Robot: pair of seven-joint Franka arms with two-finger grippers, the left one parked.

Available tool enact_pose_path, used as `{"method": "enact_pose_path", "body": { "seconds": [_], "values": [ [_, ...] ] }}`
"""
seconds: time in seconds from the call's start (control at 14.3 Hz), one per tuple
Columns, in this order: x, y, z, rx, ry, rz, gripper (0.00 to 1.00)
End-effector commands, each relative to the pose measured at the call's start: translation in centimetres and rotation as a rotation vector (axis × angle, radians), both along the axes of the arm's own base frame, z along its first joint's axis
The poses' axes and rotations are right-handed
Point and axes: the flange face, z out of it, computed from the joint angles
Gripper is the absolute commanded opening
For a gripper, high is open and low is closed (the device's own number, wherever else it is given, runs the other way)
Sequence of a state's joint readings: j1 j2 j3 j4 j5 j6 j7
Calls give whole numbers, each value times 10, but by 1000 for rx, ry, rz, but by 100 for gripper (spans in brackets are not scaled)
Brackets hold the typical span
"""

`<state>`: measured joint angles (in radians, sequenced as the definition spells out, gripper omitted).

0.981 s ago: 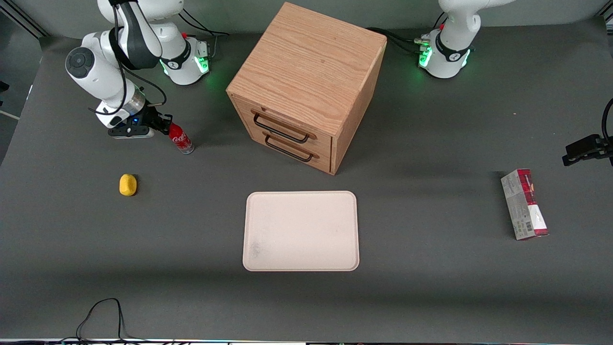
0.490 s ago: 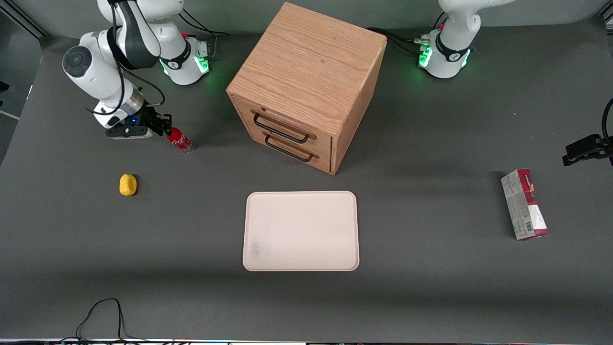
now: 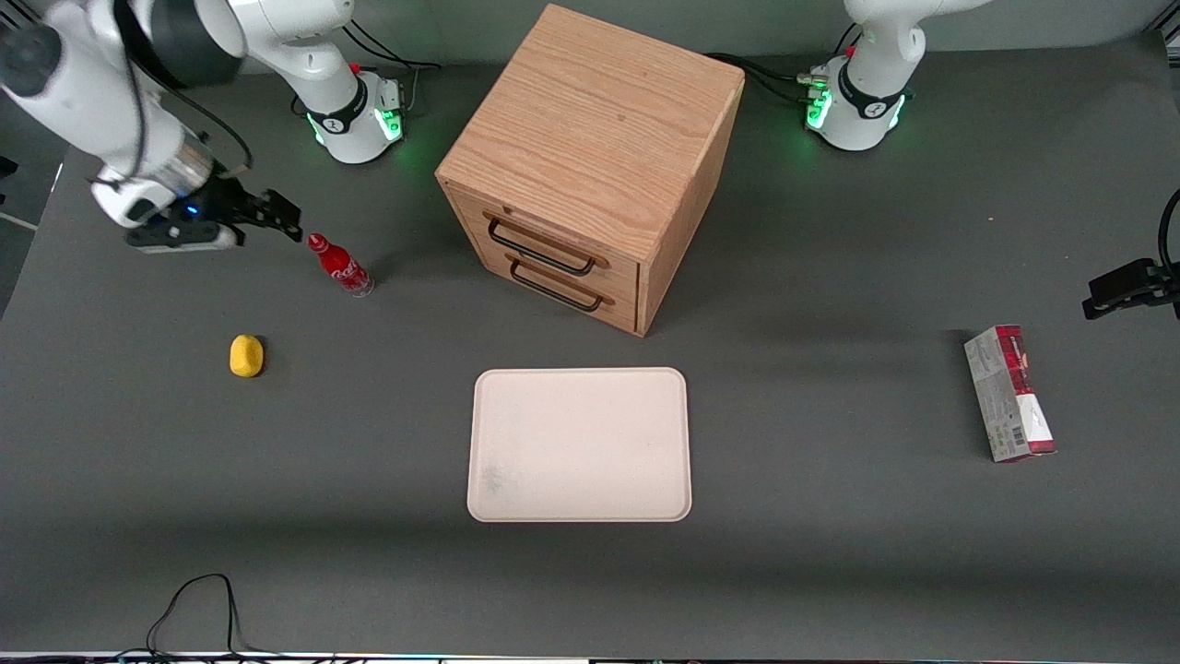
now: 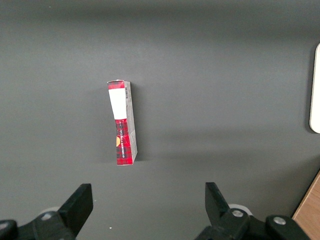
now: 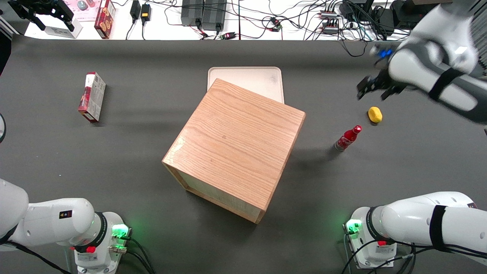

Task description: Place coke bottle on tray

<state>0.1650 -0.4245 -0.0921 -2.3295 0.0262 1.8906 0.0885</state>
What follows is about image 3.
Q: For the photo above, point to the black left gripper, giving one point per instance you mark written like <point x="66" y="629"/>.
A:
<point x="1123" y="287"/>

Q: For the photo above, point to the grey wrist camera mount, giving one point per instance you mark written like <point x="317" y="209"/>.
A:
<point x="184" y="240"/>

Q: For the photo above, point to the yellow lemon toy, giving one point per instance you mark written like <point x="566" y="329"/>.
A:
<point x="246" y="356"/>

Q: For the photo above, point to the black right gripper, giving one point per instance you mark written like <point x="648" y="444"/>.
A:
<point x="230" y="201"/>

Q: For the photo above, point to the red and white carton box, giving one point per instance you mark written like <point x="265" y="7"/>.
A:
<point x="1009" y="392"/>

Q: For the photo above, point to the wooden drawer front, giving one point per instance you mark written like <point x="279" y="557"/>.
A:
<point x="553" y="235"/>
<point x="608" y="312"/>

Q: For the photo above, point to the oak wooden drawer cabinet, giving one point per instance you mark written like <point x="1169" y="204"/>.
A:
<point x="590" y="120"/>

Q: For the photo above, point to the red coke bottle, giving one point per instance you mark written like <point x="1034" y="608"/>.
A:
<point x="343" y="269"/>

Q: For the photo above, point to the beige plastic tray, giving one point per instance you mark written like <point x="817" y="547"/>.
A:
<point x="581" y="443"/>

